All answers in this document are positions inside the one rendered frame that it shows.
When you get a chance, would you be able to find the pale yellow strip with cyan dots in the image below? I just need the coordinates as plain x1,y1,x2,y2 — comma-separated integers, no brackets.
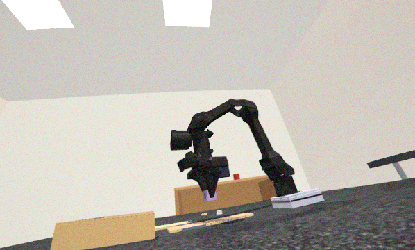
155,222,191,231

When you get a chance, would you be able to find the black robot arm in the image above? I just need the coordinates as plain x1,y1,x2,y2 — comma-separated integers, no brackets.
170,99,300,197

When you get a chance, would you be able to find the cream speckled strip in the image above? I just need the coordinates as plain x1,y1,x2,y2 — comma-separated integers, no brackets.
167,213,253,233

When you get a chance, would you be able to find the purple cube with black x marks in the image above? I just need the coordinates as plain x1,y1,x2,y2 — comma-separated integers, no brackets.
202,190,217,202

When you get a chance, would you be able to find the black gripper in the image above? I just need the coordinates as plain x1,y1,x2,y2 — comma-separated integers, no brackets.
187,146,229,198

